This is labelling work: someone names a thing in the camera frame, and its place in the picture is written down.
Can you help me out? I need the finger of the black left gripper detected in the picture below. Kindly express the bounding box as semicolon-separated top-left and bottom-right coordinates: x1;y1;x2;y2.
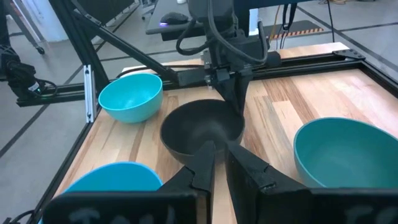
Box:
235;73;253;115
214;77;239;108

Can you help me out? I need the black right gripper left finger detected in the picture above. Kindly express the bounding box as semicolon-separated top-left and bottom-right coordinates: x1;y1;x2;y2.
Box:
42;140;216;224

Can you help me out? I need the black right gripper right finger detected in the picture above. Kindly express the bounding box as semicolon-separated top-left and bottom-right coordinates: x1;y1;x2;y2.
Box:
226;142;398;224

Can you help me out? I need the blue plastic bowl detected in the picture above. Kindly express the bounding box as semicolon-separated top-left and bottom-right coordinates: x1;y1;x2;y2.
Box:
63;161;164;193

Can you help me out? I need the black plastic bowl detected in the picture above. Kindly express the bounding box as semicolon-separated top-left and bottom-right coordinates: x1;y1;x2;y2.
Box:
160;98;246;165

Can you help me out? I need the light turquoise plastic bowl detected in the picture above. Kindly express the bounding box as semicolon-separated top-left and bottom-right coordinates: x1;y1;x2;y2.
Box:
98;73;164;124

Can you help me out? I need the computer monitor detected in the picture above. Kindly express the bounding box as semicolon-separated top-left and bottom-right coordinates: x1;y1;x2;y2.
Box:
233;0;312;10

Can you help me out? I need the black yellow striped floor strip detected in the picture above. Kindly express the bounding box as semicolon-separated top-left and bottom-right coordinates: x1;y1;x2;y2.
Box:
270;20;324;40

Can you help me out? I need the black computer mouse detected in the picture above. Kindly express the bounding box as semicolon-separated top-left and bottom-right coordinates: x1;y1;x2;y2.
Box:
159;11;190;26

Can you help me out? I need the grey computer desk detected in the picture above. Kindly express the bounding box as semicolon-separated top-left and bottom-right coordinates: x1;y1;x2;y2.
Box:
145;0;212;42

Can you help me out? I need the black device with green light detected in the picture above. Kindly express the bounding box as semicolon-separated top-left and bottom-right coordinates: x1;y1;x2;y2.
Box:
0;45;58;100

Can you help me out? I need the grey stand leg with caster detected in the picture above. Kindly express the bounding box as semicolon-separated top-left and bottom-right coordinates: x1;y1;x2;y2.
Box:
2;0;46;55

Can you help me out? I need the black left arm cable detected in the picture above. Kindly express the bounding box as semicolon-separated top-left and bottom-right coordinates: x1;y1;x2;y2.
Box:
175;0;269;66

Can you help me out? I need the yellow cable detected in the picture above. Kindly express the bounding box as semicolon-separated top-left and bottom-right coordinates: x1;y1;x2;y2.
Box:
269;5;281;40

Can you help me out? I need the black hanging cable loop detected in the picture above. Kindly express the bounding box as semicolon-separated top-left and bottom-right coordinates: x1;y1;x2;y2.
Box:
281;2;299;32

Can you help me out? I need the silver aluminium bracket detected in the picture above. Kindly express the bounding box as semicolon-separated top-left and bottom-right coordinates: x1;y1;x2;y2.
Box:
83;64;97;124

